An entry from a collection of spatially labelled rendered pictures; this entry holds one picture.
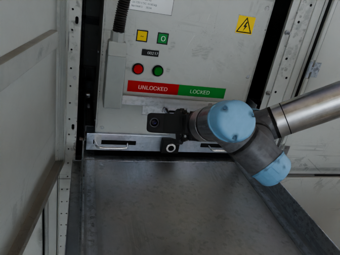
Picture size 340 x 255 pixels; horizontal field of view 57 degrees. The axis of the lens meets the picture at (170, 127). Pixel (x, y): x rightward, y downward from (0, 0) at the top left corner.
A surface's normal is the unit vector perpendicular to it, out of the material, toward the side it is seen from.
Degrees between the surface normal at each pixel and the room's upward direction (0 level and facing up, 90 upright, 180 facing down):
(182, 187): 0
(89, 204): 0
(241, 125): 61
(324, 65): 90
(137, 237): 0
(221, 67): 90
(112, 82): 90
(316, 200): 90
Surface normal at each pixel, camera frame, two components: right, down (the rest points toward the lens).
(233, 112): 0.29, -0.04
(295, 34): 0.23, 0.45
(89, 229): 0.17, -0.89
